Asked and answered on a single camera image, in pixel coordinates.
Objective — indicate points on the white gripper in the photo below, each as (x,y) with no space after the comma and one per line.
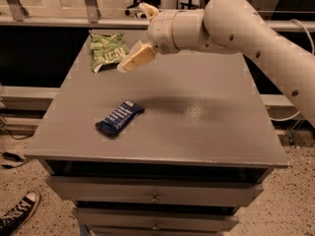
(159,31)

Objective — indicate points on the green jalapeno chip bag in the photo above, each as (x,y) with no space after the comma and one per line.
(107,49)

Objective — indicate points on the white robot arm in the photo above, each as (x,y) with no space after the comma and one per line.
(227,26)

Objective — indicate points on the blue snack bar wrapper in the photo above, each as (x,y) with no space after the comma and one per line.
(119,118)

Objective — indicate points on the grey drawer cabinet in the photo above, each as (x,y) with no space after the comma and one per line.
(204,121)

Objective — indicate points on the metal glass railing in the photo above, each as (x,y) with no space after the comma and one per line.
(98,13)

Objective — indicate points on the top grey drawer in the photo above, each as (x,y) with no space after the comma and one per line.
(155,192)

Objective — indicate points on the grey drawer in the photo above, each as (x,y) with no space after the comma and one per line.
(155,192)
(154,220)

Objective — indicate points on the black white sneaker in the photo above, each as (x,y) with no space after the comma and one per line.
(19,214)

